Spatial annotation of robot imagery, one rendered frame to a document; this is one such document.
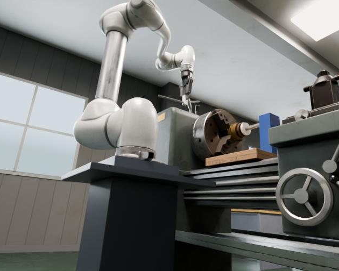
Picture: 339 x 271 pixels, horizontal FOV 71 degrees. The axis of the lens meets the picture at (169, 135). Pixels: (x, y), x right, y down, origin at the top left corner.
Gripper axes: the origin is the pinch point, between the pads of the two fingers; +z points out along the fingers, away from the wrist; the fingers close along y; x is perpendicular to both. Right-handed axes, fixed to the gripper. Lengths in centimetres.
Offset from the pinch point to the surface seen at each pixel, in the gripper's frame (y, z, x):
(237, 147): 23.6, 32.0, 23.0
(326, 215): 86, 69, -18
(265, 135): 53, 35, 8
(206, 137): 23.5, 31.7, -1.8
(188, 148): 8.1, 34.6, -1.6
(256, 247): 65, 79, -18
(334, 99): 85, 30, 2
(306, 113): 83, 40, -15
